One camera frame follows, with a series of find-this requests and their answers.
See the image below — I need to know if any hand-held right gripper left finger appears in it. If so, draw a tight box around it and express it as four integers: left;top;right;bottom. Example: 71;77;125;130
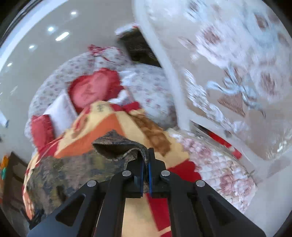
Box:
27;158;145;237

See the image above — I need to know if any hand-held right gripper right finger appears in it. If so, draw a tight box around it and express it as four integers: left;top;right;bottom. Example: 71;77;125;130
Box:
147;148;266;237

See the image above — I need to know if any grey olive patterned garment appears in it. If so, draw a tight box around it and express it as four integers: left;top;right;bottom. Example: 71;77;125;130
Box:
23;130;150;219

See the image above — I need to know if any red orange cream printed blanket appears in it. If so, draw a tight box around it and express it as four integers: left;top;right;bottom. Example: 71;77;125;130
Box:
23;101;201;237

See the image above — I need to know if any red and white box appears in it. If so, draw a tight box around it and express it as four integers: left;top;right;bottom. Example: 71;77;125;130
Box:
201;128;243;160

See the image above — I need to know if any floral quilted bed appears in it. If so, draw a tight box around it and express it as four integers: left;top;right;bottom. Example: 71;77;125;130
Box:
24;46;257;213

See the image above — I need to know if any red heart-shaped pillow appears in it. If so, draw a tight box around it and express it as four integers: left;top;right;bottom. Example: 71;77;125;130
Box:
68;68;124;114

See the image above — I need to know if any white pillow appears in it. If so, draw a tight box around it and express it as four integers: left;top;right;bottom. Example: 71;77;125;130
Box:
43;92;78;137

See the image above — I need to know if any red ruffled pillow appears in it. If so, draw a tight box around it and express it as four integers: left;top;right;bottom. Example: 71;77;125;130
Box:
30;114;55;152

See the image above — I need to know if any dark wooden side table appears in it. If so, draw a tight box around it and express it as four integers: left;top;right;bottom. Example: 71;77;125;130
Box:
0;152;30;207

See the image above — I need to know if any dark wooden nightstand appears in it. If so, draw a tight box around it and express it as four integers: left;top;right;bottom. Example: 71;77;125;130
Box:
117;27;163;68

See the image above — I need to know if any orange clutter on table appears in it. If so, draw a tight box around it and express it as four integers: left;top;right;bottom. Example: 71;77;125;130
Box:
0;155;10;180

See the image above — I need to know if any small red patterned cushion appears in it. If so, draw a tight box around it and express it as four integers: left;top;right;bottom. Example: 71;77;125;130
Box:
88;44;109;57

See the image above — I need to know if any white floral wardrobe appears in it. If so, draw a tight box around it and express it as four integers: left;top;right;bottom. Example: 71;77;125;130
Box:
133;0;292;161

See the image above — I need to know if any long ceiling light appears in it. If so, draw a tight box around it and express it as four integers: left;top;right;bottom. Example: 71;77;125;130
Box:
55;32;70;42

